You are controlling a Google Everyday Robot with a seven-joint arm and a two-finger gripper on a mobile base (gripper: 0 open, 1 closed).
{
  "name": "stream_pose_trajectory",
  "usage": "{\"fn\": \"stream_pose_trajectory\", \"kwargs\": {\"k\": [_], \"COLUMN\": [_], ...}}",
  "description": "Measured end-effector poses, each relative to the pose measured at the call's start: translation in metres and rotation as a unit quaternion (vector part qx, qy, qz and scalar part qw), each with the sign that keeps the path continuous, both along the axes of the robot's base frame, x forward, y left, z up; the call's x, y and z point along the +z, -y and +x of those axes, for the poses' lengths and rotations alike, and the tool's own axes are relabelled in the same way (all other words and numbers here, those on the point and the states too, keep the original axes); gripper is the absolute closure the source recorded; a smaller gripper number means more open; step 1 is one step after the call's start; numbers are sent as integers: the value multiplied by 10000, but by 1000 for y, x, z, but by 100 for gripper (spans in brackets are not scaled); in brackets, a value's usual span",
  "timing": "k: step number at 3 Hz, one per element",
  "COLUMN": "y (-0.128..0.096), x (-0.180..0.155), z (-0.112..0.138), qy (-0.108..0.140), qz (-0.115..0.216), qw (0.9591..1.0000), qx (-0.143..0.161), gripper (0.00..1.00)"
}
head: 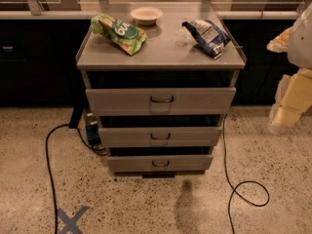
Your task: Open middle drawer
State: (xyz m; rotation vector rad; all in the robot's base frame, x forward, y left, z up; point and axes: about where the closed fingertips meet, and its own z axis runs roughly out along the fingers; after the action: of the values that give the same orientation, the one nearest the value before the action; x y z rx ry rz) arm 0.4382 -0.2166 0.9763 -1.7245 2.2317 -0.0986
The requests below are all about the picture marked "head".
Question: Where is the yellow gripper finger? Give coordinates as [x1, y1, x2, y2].
[266, 27, 292, 53]

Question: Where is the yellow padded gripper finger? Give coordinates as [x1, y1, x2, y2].
[268, 68, 312, 134]

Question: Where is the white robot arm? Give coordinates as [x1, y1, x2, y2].
[267, 4, 312, 134]

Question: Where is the grey top drawer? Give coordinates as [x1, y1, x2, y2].
[86, 88, 236, 116]

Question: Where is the grey drawer cabinet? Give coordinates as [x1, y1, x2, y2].
[77, 3, 246, 176]

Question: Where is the blue chip bag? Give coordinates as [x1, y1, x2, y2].
[182, 19, 230, 59]

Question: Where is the white paper bowl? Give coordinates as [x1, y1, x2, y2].
[131, 7, 163, 26]

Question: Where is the green chip bag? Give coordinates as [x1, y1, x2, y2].
[91, 14, 147, 56]

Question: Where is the blue power box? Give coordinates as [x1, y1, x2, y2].
[84, 111, 100, 145]

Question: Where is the dark counter cabinet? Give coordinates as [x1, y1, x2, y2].
[0, 19, 298, 107]

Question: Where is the blue tape cross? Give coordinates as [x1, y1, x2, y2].
[58, 206, 89, 234]

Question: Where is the black cable right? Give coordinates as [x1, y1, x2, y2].
[221, 114, 271, 234]

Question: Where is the black cable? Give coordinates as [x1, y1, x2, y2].
[221, 114, 271, 234]
[45, 123, 108, 234]

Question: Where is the black cable left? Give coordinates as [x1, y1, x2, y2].
[45, 123, 108, 234]

